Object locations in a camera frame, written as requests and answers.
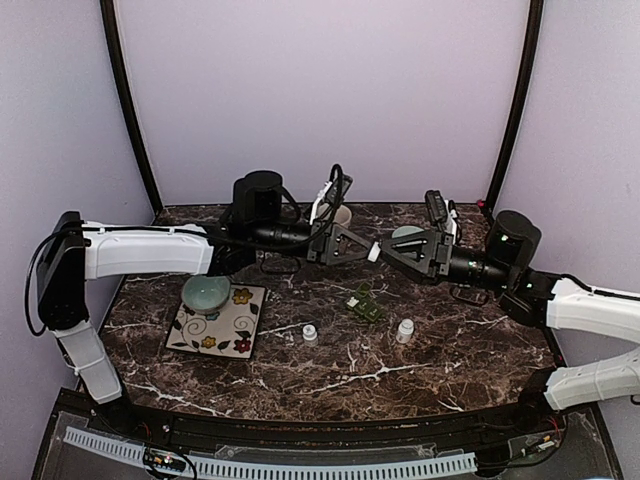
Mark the white pill bottle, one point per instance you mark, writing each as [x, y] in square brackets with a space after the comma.
[405, 331]
[310, 334]

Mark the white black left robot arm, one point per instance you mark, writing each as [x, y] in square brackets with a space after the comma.
[263, 216]

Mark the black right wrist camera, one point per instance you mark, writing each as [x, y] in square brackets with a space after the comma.
[436, 206]

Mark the plain celadon green bowl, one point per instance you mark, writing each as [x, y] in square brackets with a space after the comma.
[204, 294]

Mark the square floral plate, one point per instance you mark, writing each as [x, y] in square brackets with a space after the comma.
[229, 332]

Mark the black frame post right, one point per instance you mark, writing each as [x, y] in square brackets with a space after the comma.
[520, 94]

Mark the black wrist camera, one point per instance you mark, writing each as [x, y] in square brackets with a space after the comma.
[340, 185]
[436, 206]

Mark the black frame post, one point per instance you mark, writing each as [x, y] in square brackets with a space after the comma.
[520, 94]
[128, 109]

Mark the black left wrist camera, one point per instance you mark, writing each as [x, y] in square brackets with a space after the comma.
[340, 185]

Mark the white pill bottle cap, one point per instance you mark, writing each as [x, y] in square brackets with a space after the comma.
[374, 252]

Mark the white slotted cable duct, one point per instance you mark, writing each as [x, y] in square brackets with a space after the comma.
[246, 463]

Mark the black frame post left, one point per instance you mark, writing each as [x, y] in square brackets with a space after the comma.
[128, 109]

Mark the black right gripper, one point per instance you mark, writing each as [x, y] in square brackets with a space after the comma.
[426, 252]

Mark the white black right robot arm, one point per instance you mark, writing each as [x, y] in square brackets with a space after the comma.
[532, 298]

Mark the striped light blue bowl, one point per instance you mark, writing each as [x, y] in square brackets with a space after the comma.
[406, 231]

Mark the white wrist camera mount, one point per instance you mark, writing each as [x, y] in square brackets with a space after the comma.
[322, 202]
[452, 225]

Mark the black front table rail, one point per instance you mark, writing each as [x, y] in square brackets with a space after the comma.
[487, 431]

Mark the white mug with coral pattern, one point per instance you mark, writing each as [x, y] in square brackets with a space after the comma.
[343, 216]

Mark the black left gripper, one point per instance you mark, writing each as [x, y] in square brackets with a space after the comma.
[330, 254]

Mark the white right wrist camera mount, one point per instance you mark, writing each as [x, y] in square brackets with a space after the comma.
[452, 225]

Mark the green weekly pill organizer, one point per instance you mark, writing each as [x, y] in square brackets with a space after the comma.
[367, 309]

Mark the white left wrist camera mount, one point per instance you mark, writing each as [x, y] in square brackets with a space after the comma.
[322, 202]

